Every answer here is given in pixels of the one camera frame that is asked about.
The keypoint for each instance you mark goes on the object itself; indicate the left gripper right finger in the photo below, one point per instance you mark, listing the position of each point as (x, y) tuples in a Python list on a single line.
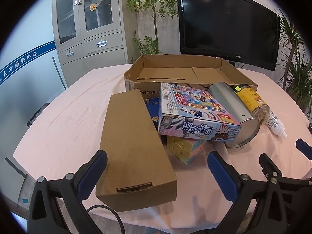
[(269, 215)]

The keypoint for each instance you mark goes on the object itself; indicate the pastel rubik cube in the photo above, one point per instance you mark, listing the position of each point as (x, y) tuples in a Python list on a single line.
[(185, 149)]

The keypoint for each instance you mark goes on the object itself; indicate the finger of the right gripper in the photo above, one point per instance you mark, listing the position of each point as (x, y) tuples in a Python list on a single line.
[(304, 148), (296, 193)]

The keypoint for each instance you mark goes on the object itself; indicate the black flat television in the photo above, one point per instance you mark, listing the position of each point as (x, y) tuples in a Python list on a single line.
[(236, 30)]

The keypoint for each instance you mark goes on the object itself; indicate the blue flat box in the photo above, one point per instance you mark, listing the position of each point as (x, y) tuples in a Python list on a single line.
[(152, 105)]

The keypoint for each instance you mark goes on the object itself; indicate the large open cardboard tray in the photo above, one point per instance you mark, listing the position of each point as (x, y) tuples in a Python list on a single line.
[(199, 72)]

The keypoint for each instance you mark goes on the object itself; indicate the grey metal cabinet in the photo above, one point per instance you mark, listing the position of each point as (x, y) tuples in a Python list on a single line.
[(89, 34)]

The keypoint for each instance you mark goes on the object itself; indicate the yellow label jar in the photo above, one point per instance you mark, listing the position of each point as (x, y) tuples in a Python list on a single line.
[(253, 102)]

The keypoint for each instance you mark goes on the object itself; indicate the spiky palm plant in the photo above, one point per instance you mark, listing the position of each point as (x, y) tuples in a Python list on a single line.
[(296, 80)]

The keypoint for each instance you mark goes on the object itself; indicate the colourful cartoon game box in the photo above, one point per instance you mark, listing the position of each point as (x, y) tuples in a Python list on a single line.
[(193, 113)]

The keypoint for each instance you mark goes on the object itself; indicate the white squeeze bottle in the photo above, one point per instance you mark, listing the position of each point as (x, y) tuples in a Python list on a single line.
[(275, 125)]

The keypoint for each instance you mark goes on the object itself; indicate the long brown cardboard box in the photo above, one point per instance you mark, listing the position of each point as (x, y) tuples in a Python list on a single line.
[(138, 173)]

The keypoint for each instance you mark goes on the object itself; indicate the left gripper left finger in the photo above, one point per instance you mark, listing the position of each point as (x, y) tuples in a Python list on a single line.
[(45, 215)]

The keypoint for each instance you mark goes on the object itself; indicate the silver metal can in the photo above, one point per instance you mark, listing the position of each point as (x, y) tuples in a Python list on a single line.
[(250, 126)]

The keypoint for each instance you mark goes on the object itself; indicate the green leafy plant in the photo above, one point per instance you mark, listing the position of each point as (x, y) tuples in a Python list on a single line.
[(156, 9)]

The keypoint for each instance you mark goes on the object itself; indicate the pink tablecloth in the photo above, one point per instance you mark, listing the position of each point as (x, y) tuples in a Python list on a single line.
[(67, 134)]

